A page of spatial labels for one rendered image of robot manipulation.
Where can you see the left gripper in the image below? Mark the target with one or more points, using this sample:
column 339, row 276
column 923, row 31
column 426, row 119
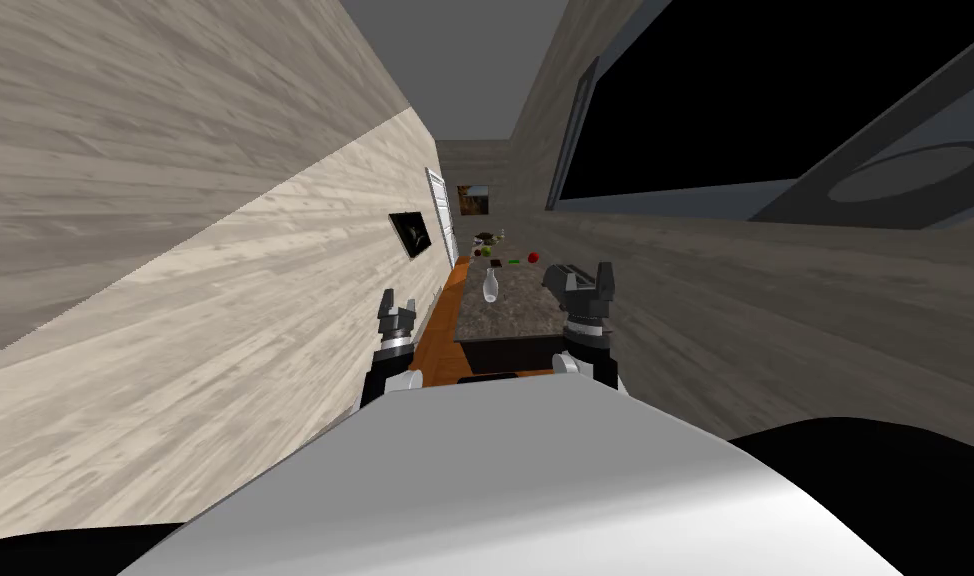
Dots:
column 396, row 326

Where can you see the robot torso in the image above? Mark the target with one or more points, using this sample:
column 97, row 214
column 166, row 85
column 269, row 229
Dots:
column 503, row 480

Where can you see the large dark window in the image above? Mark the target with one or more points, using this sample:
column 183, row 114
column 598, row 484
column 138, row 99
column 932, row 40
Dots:
column 743, row 96

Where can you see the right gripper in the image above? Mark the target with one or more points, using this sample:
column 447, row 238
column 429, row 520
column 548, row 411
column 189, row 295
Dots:
column 587, row 308

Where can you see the brown framed wall picture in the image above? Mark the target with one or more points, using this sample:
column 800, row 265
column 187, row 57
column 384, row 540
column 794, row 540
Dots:
column 472, row 200

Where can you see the white door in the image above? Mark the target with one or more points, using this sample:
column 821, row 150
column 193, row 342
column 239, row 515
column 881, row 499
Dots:
column 442, row 216

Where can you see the dark panel with grey oval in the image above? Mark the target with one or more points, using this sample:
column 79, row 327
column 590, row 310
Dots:
column 903, row 172

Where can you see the black framed wall picture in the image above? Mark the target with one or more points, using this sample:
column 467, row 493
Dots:
column 410, row 234

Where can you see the dark stone top table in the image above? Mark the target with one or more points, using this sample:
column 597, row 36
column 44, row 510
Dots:
column 509, row 308

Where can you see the clear glass vase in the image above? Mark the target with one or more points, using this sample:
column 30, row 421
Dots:
column 490, row 286

